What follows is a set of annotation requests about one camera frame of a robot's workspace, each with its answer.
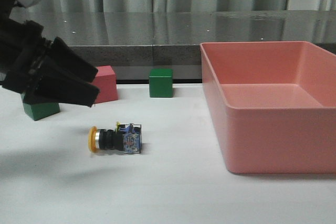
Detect tall pink wooden block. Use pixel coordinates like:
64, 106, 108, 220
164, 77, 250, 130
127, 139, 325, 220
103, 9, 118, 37
92, 66, 118, 104

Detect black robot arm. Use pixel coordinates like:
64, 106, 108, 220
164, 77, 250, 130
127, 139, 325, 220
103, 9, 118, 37
1, 0, 100, 107

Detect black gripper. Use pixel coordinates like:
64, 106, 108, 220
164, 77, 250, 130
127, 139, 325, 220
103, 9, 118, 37
1, 19, 100, 107

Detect left green wooden cube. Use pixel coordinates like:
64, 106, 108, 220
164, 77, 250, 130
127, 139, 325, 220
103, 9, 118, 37
23, 102, 60, 121

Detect grey stone ledge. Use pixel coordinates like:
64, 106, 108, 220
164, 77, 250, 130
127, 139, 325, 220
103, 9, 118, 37
11, 10, 335, 83

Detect yellow push button switch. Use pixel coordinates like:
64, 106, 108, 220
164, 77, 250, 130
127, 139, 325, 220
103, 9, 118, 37
88, 122, 142, 154

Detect right green wooden cube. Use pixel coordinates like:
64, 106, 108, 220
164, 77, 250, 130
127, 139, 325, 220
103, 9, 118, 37
149, 68, 173, 98

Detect pink plastic bin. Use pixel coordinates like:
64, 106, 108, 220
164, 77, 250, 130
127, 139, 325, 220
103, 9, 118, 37
201, 41, 335, 173

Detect green wooden cube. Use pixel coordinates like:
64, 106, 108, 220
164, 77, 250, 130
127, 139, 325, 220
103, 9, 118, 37
23, 102, 60, 121
149, 68, 173, 98

